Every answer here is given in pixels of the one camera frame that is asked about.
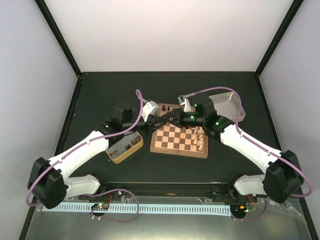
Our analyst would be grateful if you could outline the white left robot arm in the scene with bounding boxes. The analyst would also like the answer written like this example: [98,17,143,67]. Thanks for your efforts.
[25,99,159,209]

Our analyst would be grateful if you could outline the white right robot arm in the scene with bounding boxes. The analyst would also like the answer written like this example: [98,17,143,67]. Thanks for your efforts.
[160,93,304,204]

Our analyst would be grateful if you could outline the dark pieces in tin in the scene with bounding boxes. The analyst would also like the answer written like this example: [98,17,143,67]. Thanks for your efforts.
[106,134,142,159]

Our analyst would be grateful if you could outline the wooden folding chess board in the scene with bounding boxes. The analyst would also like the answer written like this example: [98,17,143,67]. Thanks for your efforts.
[149,103,209,159]

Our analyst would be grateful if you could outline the left controller board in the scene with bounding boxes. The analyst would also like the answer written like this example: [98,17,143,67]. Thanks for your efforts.
[91,203,109,211]

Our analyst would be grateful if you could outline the controller board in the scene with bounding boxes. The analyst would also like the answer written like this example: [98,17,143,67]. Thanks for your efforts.
[91,203,109,211]
[230,204,258,214]

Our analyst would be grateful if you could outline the right controller board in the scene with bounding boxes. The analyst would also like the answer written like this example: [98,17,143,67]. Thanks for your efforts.
[230,204,258,214]

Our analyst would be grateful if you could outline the pink metal tin tray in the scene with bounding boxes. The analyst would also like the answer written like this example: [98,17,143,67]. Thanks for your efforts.
[209,91,240,122]

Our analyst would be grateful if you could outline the yellow bear tin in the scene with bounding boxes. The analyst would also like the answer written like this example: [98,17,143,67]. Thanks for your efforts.
[105,131,144,164]

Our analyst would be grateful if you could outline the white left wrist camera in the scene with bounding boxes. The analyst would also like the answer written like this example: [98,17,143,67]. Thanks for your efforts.
[141,100,159,122]

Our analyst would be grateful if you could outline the black mounting rail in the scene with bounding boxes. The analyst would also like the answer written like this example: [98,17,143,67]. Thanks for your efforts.
[96,182,248,203]

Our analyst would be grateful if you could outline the white slotted cable duct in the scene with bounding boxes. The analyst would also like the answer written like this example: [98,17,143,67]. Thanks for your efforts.
[42,202,231,217]

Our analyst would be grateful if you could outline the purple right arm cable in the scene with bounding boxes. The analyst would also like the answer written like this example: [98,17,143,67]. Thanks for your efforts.
[186,86,313,222]

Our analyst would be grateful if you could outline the black frame post left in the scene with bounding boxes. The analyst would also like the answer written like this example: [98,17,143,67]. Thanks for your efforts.
[34,0,82,77]

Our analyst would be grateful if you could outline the black frame post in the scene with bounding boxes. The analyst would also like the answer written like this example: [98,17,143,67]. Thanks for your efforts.
[34,0,82,77]
[254,0,304,77]

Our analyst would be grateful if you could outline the black frame post right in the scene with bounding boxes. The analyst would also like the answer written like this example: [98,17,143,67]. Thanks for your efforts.
[254,0,304,77]

